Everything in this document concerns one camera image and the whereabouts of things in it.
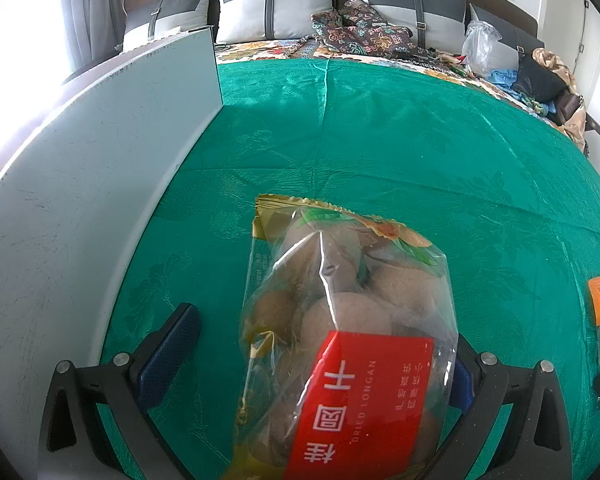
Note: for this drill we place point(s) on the white drawer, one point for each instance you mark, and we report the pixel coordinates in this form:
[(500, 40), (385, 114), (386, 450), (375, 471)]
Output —
[(105, 185)]

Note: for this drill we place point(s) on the blue cloth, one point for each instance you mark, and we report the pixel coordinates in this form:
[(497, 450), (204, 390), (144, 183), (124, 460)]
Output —
[(502, 77)]

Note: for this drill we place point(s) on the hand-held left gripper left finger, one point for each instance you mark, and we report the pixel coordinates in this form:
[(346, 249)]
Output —
[(172, 355)]

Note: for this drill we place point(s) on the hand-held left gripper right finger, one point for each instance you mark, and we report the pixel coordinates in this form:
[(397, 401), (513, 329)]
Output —
[(462, 385)]

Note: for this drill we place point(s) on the green satin blanket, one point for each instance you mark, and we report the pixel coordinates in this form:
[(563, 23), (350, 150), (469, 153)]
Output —
[(405, 150)]

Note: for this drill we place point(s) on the dark floral cloth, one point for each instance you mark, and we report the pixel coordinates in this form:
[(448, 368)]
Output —
[(370, 35)]

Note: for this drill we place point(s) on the dried longan packet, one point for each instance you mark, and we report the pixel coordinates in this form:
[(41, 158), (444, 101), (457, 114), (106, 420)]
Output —
[(340, 310)]

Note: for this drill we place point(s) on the clear plastic bag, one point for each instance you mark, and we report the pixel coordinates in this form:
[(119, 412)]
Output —
[(480, 47)]

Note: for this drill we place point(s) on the beige patterned blanket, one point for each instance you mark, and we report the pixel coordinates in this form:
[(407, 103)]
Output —
[(555, 62)]

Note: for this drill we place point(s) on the black bag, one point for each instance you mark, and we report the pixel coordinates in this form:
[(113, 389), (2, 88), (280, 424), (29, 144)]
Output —
[(537, 80)]

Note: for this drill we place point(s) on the grey curtain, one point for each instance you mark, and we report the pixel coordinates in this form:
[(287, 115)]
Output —
[(95, 10)]

